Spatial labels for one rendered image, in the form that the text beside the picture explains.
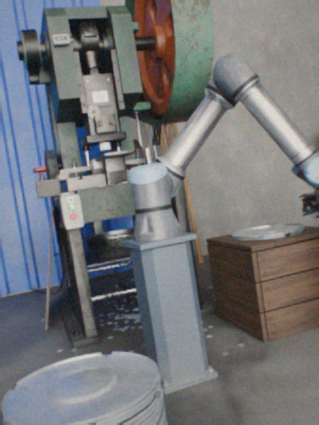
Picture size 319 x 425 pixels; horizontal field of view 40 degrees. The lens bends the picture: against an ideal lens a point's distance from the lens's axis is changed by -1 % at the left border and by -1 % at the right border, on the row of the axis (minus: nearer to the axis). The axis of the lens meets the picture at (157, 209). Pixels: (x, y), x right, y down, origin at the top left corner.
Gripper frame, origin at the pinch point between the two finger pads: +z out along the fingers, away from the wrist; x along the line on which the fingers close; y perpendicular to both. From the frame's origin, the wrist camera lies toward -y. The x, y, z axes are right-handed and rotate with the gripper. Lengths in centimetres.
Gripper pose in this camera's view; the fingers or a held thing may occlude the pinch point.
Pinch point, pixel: (311, 208)
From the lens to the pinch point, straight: 177.1
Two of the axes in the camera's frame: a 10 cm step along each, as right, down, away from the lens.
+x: 1.6, 9.7, -2.0
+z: 0.0, 2.0, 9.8
